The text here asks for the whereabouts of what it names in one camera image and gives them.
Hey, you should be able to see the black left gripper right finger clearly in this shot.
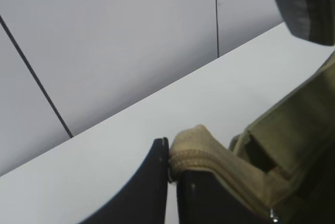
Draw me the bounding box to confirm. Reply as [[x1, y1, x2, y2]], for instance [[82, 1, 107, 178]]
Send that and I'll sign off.
[[176, 171, 270, 224]]

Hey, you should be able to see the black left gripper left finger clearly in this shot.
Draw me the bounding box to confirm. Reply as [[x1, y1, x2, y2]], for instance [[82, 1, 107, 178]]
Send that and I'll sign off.
[[83, 138, 169, 224]]

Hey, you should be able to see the khaki yellow canvas bag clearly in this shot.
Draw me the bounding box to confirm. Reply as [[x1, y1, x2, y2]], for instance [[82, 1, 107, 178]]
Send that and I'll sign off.
[[169, 55, 334, 223]]

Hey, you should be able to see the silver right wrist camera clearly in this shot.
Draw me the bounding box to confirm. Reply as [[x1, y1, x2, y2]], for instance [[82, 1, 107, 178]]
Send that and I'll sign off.
[[275, 0, 334, 46]]

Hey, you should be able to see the right black wall cable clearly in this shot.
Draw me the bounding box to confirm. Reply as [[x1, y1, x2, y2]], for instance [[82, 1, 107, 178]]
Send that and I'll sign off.
[[213, 0, 220, 59]]

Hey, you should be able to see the black wall cable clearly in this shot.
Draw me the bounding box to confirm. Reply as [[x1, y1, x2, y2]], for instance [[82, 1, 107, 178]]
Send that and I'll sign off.
[[213, 0, 220, 59], [0, 16, 74, 139]]

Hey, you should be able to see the left black wall cable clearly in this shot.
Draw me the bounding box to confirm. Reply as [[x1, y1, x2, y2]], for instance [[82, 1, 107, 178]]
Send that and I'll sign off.
[[0, 16, 74, 139]]

